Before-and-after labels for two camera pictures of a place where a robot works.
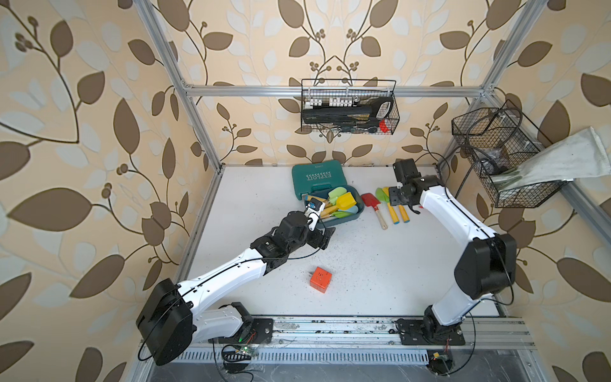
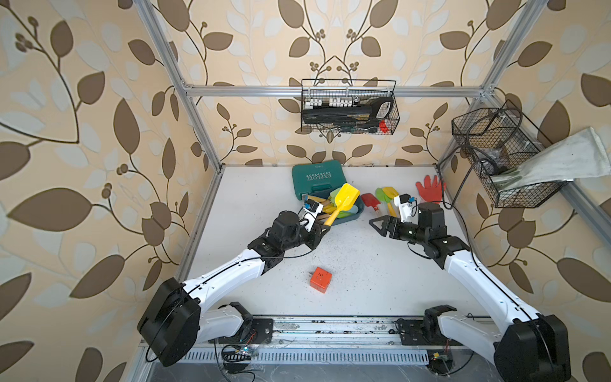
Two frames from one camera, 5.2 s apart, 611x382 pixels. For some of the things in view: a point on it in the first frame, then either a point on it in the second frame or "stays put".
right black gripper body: [396, 196] → [404, 231]
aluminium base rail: [480, 333] stays put
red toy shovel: [370, 200] stays put
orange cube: [321, 279] stays put
